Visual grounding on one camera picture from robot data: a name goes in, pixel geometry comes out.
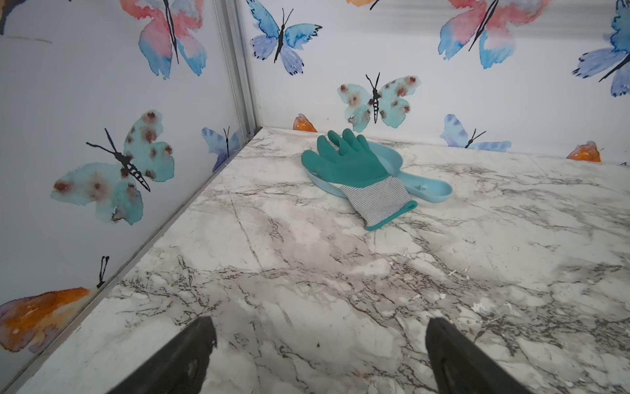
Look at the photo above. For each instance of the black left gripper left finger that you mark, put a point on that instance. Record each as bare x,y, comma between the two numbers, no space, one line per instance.
178,367

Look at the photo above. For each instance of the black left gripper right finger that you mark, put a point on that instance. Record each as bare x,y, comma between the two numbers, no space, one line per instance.
459,366

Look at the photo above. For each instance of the light blue plastic dustpan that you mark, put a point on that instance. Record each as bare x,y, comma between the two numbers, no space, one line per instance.
427,189

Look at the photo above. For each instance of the green grey work glove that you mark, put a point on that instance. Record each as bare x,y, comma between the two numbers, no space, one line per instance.
347,162

